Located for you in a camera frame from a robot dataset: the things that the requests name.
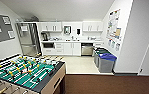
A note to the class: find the black coffee maker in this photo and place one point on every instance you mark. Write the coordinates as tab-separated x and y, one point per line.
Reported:
44	36

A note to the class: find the grey bin black lid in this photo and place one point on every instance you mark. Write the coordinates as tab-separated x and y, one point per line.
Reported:
98	48

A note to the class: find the white drawer stack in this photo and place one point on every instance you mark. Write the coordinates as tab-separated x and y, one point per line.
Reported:
59	47
98	44

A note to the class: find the grey bin blue lid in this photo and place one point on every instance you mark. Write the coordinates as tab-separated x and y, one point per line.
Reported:
106	63

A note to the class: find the grey bin green lid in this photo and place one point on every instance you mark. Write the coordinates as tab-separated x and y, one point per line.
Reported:
101	51

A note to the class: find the wide white drawer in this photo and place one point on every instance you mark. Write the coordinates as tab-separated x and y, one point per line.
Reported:
49	51

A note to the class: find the blue framed cork board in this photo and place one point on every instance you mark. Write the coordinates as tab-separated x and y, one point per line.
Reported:
117	32

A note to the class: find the small white printed notice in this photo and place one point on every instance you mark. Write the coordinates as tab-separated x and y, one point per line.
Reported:
117	46
113	44

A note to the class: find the stainless steel refrigerator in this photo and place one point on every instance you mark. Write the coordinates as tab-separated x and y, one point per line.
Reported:
28	41

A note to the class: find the large colourful wall poster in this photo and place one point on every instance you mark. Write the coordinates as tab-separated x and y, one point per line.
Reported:
113	23

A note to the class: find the white wall cabinet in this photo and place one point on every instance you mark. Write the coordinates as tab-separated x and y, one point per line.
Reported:
51	26
92	26

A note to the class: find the small blue printed notice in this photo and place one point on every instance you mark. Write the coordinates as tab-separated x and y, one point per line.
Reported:
109	42

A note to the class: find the black built-in microwave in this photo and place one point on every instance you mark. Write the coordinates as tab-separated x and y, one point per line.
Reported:
48	45

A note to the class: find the grey wall notice board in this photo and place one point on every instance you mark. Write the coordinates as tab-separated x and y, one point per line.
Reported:
0	28

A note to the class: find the chrome sink faucet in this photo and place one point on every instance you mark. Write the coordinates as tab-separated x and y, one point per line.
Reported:
73	38

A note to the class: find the green foosball table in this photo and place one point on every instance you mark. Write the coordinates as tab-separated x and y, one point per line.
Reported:
23	75

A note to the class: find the white fridge notice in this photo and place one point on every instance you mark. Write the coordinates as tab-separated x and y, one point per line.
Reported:
24	28

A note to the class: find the white double-door base cabinet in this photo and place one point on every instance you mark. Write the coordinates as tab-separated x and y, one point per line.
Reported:
72	48

